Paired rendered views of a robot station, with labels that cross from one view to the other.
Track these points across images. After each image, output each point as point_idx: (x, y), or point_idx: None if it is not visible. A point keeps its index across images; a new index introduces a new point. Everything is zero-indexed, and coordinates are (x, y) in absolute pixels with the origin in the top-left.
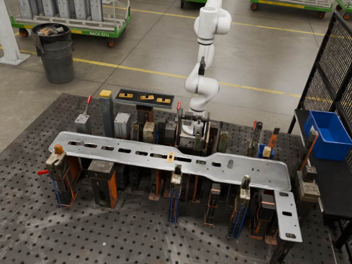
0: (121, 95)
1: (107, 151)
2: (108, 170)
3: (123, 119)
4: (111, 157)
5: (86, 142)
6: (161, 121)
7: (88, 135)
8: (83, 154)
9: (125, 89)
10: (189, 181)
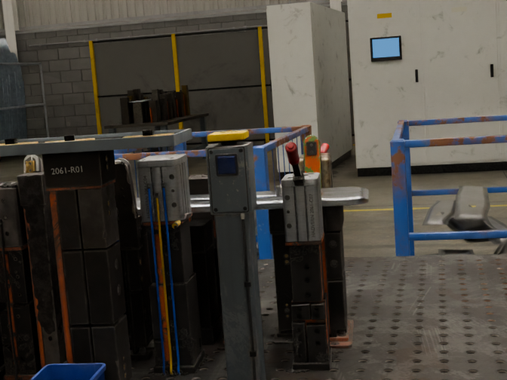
0: (164, 133)
1: (204, 197)
2: (190, 176)
3: (158, 156)
4: (191, 194)
5: (271, 197)
6: (39, 170)
7: (273, 200)
8: (265, 191)
9: (149, 137)
10: None
